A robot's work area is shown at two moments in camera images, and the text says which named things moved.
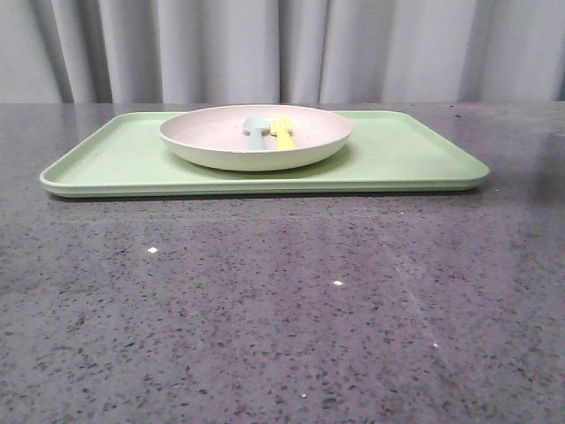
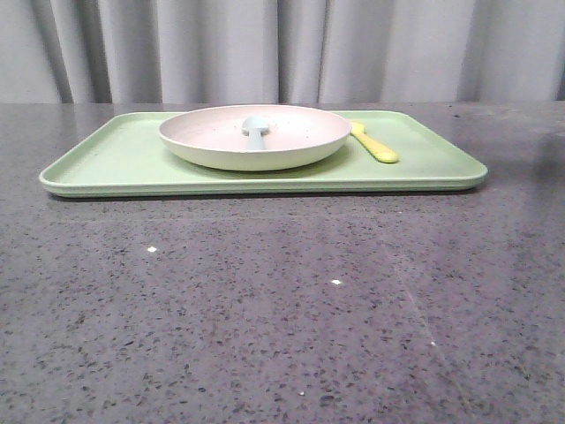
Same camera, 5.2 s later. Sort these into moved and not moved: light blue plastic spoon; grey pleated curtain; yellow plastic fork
Moved: yellow plastic fork
Not moved: grey pleated curtain; light blue plastic spoon
